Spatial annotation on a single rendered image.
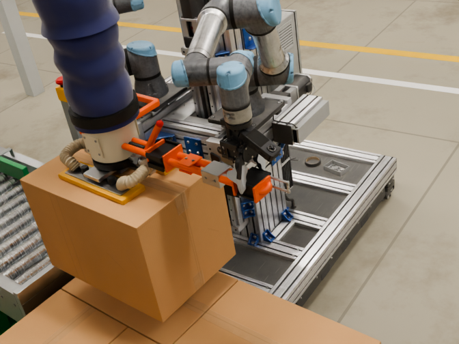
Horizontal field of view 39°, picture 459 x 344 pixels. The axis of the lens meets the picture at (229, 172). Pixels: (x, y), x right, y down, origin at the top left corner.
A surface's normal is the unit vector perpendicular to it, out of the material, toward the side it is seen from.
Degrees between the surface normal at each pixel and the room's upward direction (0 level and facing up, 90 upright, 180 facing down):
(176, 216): 90
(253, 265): 0
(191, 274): 90
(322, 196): 0
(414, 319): 0
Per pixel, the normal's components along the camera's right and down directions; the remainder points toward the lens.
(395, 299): -0.15, -0.84
